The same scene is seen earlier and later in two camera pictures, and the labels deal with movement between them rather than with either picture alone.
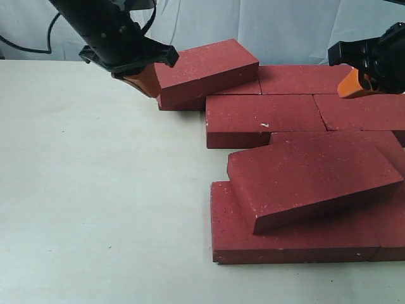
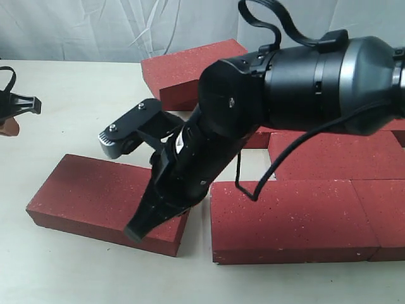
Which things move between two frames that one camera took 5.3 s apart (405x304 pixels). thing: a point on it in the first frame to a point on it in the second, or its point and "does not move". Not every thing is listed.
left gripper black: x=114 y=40 to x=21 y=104
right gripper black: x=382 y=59 to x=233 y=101
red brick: x=203 y=71 does not move
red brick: x=284 y=182 to x=95 y=199
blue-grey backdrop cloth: x=274 y=32 does not move
